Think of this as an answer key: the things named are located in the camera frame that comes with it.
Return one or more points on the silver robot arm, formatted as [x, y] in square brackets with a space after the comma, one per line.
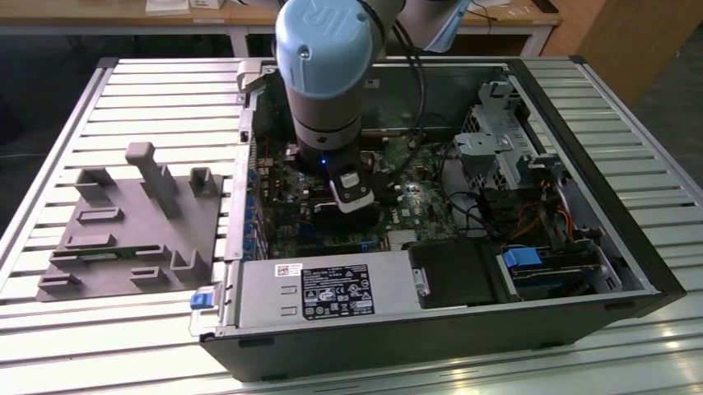
[324, 82]

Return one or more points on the CPU socket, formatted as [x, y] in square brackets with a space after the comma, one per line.
[375, 162]

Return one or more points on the black graphics card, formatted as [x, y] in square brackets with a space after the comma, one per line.
[359, 222]

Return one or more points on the green motherboard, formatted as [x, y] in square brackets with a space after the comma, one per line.
[423, 205]

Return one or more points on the small silver heatsink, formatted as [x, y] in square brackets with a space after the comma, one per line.
[403, 238]

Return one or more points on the metal drive cage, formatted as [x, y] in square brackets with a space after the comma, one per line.
[488, 144]

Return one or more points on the grey power supply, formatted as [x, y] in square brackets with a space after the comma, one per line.
[263, 296]

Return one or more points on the black drive box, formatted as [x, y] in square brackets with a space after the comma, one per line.
[455, 271]

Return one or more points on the grey parts rack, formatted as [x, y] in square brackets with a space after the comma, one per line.
[138, 230]

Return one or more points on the blue case latch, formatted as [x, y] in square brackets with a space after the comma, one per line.
[200, 299]

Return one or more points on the green RAM stick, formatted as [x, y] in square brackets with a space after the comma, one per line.
[138, 250]

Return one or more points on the blue disk carrier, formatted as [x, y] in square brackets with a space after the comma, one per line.
[522, 258]

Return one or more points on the black PC case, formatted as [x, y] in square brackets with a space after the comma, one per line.
[384, 349]

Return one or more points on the white box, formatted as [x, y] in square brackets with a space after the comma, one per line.
[164, 6]

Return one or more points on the wooden desk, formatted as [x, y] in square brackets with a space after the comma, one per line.
[110, 16]

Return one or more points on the wooden cabinet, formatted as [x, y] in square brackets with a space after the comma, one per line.
[631, 41]

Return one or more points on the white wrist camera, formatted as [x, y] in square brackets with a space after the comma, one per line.
[354, 189]

